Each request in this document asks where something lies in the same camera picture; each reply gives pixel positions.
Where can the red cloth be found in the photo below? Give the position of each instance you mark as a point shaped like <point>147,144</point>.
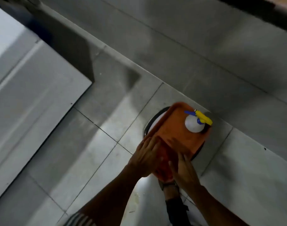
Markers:
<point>166,162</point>

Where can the dark trouser leg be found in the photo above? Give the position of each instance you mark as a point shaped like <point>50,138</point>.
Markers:
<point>176,213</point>

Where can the person's left forearm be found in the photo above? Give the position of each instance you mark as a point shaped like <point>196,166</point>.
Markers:
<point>110,200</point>

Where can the white round stool black rim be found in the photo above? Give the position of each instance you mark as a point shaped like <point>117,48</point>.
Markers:
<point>155,122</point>

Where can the person's right foot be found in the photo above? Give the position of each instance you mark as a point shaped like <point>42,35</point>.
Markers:
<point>171,192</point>

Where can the person's left hand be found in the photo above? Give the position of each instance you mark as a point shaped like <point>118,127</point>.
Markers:
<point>144,158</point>

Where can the person's right forearm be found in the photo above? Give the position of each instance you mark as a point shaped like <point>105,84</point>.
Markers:
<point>211,209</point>

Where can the white panel door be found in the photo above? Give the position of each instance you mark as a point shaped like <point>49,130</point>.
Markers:
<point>28,96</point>

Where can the striped shirt sleeve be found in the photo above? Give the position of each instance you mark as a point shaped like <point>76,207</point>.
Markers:
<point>79,220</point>

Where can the white spray bottle yellow nozzle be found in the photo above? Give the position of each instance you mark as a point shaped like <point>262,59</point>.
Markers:
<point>193,123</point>

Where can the orange plastic tray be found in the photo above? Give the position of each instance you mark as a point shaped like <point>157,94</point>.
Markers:
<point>174,129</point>

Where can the person's right hand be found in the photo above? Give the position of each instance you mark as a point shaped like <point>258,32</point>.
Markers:
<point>184,174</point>

